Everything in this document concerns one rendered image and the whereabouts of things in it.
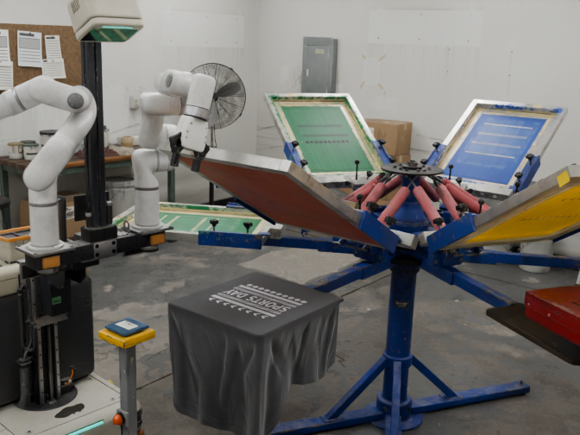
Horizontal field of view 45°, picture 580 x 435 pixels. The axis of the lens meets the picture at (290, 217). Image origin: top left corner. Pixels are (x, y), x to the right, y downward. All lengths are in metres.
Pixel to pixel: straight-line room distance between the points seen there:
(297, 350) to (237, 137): 5.73
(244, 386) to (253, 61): 6.08
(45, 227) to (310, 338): 1.01
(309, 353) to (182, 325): 0.47
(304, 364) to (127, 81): 4.77
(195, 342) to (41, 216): 0.69
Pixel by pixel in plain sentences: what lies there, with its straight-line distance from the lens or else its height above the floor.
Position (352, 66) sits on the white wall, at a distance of 7.50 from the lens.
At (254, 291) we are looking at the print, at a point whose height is 0.95.
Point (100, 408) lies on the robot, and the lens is 3.33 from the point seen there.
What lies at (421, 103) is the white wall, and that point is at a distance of 7.10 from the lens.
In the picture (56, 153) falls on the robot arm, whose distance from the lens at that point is 2.47.
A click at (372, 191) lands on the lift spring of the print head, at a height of 1.22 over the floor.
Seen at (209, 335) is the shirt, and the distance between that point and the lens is 2.49.
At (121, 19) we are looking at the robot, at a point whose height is 1.93.
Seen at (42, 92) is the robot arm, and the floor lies 1.69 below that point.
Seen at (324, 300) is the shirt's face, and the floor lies 0.95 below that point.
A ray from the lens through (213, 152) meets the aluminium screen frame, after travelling 2.35.
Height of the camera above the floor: 1.88
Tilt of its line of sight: 14 degrees down
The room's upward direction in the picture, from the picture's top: 2 degrees clockwise
